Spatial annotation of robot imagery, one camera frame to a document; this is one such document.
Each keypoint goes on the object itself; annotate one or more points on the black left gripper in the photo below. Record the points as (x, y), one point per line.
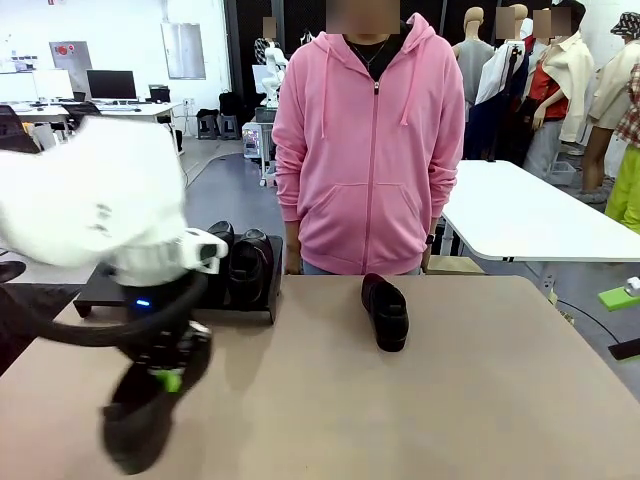
(145, 300)

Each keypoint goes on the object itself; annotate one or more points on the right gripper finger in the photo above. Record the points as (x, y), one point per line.
(627, 349)
(620, 298)

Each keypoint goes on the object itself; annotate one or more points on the person's left forearm pink sleeve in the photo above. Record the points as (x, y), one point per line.
(445, 190)

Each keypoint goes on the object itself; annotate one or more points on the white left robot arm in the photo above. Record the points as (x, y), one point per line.
(85, 190)

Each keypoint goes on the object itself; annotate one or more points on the person's right forearm pink sleeve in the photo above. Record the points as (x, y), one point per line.
(287, 190)

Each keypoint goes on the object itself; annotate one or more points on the black shoe stand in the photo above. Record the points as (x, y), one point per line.
(95, 297)
(250, 314)

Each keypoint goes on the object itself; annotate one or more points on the person's right hand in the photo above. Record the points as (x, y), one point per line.
(292, 250)

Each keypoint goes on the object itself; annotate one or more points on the person's left hand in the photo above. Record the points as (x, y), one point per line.
(427, 257)

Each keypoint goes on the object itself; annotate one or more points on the lime green trousers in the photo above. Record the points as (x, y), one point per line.
(625, 190)

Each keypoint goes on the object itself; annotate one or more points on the white table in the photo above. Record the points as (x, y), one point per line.
(525, 215)

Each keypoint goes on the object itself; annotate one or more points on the white plastic basket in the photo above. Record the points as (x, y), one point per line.
(565, 172)

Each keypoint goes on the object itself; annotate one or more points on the black cloth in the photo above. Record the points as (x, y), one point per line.
(12, 350)

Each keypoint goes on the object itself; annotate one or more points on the brown cardboard box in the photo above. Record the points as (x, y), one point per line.
(455, 265)

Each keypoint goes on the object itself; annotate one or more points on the black rounded object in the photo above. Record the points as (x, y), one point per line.
(10, 271)

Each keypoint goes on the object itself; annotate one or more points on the black smartwatch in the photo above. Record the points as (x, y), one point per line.
(430, 239)

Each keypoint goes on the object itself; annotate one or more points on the mannequin in cream jacket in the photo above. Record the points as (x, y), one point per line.
(565, 85)

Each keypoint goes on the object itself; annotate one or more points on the mannequin in white navy garment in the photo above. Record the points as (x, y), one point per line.
(502, 85)

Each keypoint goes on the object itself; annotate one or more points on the computer case with lights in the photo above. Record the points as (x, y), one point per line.
(255, 142)

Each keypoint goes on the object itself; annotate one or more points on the small grey stool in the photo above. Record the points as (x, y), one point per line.
(229, 126)
(207, 126)

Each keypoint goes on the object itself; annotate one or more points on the white office desk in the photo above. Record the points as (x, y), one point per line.
(135, 110)

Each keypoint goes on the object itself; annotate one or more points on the person in pink hoodie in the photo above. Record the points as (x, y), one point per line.
(370, 175)

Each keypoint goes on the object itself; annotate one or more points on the mannequin in grey tank top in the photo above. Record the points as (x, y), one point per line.
(472, 60)

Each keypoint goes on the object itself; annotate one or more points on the black backpack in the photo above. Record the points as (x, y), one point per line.
(230, 102)

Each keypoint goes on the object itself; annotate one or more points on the black computer monitor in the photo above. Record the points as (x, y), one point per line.
(111, 85)

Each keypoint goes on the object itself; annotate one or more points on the white computer monitor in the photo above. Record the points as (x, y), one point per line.
(52, 84)

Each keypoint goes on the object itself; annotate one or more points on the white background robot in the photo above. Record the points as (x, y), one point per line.
(272, 65)

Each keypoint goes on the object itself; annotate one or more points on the grey panel with red sticker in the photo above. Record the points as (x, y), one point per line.
(70, 55)

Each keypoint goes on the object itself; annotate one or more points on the framed wall whiteboard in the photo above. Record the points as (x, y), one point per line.
(182, 50)

